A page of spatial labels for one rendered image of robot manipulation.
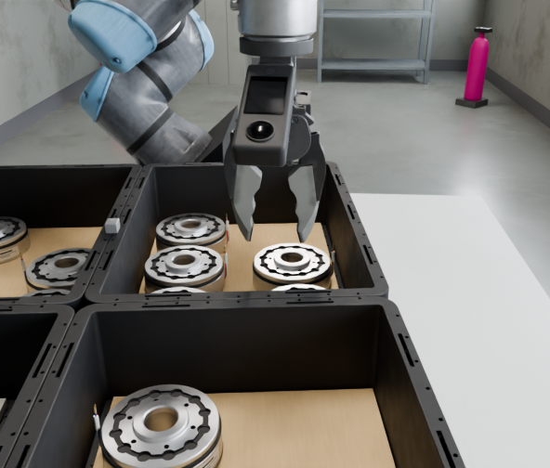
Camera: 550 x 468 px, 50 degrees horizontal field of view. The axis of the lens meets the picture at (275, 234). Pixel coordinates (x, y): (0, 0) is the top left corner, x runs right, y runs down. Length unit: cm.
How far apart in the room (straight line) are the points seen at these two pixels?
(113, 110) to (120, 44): 52
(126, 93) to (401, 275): 59
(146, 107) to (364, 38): 576
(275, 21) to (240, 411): 36
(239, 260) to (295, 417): 32
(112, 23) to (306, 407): 41
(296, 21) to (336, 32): 619
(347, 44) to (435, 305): 587
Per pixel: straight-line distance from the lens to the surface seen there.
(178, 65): 113
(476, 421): 81
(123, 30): 60
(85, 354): 56
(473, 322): 99
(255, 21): 57
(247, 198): 62
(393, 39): 682
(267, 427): 58
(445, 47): 692
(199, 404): 56
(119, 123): 111
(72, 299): 60
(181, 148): 109
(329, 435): 57
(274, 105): 54
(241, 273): 81
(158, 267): 78
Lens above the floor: 123
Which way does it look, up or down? 26 degrees down
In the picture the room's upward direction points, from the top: straight up
